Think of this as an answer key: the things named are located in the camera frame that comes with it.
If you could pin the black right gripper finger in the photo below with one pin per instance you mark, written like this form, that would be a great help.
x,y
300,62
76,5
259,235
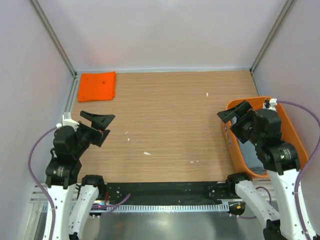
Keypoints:
x,y
243,109
227,115

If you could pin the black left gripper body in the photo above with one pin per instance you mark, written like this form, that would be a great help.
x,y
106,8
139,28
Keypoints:
x,y
87,135

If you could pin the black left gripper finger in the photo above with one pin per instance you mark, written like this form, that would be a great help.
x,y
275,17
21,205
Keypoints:
x,y
98,121
103,137

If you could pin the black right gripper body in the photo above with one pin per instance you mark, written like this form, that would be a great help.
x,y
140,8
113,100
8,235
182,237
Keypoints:
x,y
243,129

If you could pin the blue grey t shirt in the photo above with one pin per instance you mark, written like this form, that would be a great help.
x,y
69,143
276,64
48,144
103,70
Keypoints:
x,y
243,156

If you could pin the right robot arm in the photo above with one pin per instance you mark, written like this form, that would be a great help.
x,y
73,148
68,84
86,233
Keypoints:
x,y
291,221

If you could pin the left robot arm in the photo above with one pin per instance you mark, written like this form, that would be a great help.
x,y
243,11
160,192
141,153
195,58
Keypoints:
x,y
66,219

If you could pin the folded orange t shirt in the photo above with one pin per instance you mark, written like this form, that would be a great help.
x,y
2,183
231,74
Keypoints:
x,y
97,87

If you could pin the orange plastic basket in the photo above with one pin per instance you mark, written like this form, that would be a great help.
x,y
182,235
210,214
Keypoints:
x,y
295,140

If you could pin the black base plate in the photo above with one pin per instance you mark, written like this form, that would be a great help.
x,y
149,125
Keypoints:
x,y
193,193

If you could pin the aluminium frame rail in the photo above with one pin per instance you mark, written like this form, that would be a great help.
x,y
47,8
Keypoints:
x,y
37,195

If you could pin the white slotted cable duct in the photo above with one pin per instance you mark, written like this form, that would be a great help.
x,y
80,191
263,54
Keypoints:
x,y
224,207

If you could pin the right aluminium corner post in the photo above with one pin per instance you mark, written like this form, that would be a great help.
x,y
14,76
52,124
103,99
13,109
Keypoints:
x,y
280,19

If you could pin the aluminium corner post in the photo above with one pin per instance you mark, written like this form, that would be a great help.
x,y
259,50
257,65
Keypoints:
x,y
49,29
280,19

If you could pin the left aluminium corner post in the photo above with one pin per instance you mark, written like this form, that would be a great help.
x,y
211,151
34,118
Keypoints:
x,y
49,29

